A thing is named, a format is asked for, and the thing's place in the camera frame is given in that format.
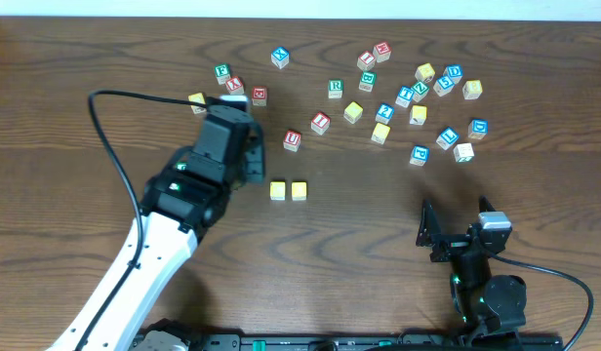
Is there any red I block near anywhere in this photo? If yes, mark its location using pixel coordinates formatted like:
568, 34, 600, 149
310, 112, 331, 136

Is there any yellow C wooden block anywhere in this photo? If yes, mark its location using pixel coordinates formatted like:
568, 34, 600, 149
269, 181, 286, 201

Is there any red U block middle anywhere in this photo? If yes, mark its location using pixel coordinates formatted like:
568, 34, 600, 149
283, 130, 301, 152

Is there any red E wooden block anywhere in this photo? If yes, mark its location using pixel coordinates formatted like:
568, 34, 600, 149
252, 86, 267, 106

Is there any blue T wooden block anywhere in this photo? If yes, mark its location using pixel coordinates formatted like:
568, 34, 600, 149
395, 86, 414, 108

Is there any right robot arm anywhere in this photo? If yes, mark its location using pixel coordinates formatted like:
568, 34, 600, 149
416, 197, 527, 343

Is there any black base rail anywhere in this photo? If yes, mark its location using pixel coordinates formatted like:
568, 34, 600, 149
129, 319, 564, 351

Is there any blue 5 wooden block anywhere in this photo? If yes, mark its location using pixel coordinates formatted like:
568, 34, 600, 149
433, 75, 455, 97

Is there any yellow block far right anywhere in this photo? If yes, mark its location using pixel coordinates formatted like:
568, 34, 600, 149
415, 62, 435, 83

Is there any yellow block far left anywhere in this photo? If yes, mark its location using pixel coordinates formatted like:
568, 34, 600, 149
187, 93, 207, 114

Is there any yellow block lower middle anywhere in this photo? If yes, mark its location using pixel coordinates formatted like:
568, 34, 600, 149
371, 123, 390, 144

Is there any blue d block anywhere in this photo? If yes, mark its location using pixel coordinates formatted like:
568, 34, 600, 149
443, 64, 463, 85
467, 119, 489, 139

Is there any blue L wooden block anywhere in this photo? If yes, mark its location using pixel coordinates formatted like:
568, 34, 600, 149
436, 127, 460, 150

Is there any plain L green-sided block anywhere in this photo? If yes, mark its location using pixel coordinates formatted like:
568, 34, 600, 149
453, 143, 475, 163

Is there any blue X wooden block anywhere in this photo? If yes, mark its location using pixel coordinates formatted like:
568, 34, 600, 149
271, 47, 290, 69

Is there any blue P wooden block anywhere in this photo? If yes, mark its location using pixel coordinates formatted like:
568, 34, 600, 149
410, 145, 429, 167

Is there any yellow O wooden block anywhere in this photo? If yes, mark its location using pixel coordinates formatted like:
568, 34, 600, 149
291, 181, 307, 201

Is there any red i block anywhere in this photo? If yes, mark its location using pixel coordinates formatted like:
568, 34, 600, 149
310, 112, 331, 136
357, 51, 377, 71

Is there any green R wooden block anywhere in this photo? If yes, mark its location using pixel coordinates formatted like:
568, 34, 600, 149
328, 79, 343, 98

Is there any red H wooden block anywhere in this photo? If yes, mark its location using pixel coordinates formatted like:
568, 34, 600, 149
373, 41, 392, 63

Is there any blue D block near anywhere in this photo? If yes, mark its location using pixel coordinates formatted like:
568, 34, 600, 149
467, 119, 489, 139

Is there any red X wooden block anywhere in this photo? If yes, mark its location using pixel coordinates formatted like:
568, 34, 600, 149
224, 76, 245, 96

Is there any blue 2 wooden block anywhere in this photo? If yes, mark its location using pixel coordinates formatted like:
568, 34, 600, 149
375, 103, 394, 125

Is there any green Z wooden block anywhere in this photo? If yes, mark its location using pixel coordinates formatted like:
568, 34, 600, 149
412, 81, 429, 102

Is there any yellow hammer picture block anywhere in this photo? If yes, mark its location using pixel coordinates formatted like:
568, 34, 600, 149
410, 105, 427, 126

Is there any red I block far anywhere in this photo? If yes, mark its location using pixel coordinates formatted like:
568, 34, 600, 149
357, 51, 377, 71

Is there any green F wooden block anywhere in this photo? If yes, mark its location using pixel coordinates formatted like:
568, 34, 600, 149
214, 63, 231, 85

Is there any blue D block far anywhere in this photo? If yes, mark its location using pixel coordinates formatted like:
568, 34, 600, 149
443, 64, 463, 85

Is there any yellow 8 wooden block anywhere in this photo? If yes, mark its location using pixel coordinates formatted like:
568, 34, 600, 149
462, 80, 483, 100

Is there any green B wooden block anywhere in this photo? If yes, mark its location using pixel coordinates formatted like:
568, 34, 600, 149
358, 71, 377, 92

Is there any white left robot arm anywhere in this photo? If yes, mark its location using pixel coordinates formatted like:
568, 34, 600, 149
51, 98, 264, 350

